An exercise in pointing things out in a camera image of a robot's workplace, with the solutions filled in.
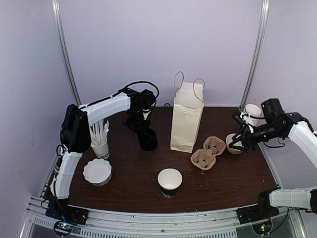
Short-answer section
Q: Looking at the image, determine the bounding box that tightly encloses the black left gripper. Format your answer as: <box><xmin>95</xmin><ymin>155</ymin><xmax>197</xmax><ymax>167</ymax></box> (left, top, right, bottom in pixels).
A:
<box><xmin>125</xmin><ymin>108</ymin><xmax>151</xmax><ymax>135</ymax></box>

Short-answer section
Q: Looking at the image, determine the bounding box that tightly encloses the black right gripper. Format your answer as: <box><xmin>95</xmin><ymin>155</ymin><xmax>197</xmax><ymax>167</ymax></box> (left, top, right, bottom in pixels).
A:
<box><xmin>229</xmin><ymin>121</ymin><xmax>283</xmax><ymax>153</ymax></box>

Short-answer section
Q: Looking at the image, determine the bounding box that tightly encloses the stack of black cup lids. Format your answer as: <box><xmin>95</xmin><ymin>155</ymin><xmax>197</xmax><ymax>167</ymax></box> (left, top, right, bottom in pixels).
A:
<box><xmin>137</xmin><ymin>128</ymin><xmax>158</xmax><ymax>151</ymax></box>

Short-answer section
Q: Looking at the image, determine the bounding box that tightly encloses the stack of paper cups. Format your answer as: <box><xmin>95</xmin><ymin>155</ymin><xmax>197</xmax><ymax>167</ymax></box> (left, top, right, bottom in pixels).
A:
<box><xmin>244</xmin><ymin>104</ymin><xmax>261</xmax><ymax>126</ymax></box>

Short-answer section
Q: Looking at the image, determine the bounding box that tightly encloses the single black paper cup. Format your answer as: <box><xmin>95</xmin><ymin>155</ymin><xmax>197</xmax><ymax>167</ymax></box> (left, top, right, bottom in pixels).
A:
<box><xmin>157</xmin><ymin>168</ymin><xmax>183</xmax><ymax>198</ymax></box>

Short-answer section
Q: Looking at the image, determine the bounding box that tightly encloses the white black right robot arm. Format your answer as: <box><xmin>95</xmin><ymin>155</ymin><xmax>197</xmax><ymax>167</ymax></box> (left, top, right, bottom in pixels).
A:
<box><xmin>228</xmin><ymin>98</ymin><xmax>317</xmax><ymax>219</ymax></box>

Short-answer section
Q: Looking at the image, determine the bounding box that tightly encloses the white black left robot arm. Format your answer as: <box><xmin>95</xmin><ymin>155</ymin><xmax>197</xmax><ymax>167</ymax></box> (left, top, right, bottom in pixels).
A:
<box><xmin>46</xmin><ymin>87</ymin><xmax>158</xmax><ymax>221</ymax></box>

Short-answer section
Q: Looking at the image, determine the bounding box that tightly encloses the white round ceramic bowl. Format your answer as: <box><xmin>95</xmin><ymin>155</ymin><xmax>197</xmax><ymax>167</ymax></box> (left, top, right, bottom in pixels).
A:
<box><xmin>225</xmin><ymin>133</ymin><xmax>243</xmax><ymax>155</ymax></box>

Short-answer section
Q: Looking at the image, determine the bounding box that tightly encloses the brown pulp cup carrier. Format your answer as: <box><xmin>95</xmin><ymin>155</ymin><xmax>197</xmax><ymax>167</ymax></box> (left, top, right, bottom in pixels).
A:
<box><xmin>190</xmin><ymin>136</ymin><xmax>226</xmax><ymax>171</ymax></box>

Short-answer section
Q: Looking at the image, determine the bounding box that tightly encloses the bundle of white wrapped straws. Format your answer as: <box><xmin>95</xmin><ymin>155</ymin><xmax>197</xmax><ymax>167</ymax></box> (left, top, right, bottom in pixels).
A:
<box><xmin>89</xmin><ymin>120</ymin><xmax>109</xmax><ymax>147</ymax></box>

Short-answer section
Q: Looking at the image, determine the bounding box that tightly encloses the paper cup holding straws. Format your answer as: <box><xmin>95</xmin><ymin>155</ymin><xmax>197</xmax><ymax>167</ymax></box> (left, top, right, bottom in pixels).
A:
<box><xmin>91</xmin><ymin>140</ymin><xmax>109</xmax><ymax>160</ymax></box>

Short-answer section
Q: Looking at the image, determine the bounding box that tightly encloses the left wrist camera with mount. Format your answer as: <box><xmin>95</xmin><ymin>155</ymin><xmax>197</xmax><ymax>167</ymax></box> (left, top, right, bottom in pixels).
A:
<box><xmin>142</xmin><ymin>109</ymin><xmax>152</xmax><ymax>120</ymax></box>

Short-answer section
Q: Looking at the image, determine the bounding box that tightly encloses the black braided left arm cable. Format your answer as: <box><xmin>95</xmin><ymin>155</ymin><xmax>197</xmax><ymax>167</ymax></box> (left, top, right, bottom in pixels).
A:
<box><xmin>111</xmin><ymin>81</ymin><xmax>160</xmax><ymax>110</ymax></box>

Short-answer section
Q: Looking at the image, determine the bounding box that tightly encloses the cream paper bag with handles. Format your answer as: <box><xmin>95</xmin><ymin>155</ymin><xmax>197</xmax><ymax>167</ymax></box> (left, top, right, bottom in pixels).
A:
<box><xmin>170</xmin><ymin>71</ymin><xmax>205</xmax><ymax>153</ymax></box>

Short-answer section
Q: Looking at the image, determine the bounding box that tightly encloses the aluminium front rail base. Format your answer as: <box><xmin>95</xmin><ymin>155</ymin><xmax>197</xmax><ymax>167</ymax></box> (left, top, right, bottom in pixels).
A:
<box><xmin>17</xmin><ymin>196</ymin><xmax>308</xmax><ymax>238</ymax></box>

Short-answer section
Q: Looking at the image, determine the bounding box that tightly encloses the left aluminium frame post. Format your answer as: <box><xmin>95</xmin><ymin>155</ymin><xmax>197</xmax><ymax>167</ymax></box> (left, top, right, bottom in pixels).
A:
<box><xmin>52</xmin><ymin>0</ymin><xmax>82</xmax><ymax>105</ymax></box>

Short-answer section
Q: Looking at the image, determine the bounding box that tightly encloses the aluminium frame post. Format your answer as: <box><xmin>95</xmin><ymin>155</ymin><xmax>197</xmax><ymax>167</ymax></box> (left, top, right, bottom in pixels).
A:
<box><xmin>239</xmin><ymin>0</ymin><xmax>270</xmax><ymax>109</ymax></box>
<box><xmin>52</xmin><ymin>0</ymin><xmax>82</xmax><ymax>105</ymax></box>

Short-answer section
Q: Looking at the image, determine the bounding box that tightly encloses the right aluminium frame post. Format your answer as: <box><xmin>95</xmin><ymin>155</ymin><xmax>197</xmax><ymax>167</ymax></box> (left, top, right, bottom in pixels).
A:
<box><xmin>239</xmin><ymin>0</ymin><xmax>270</xmax><ymax>109</ymax></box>

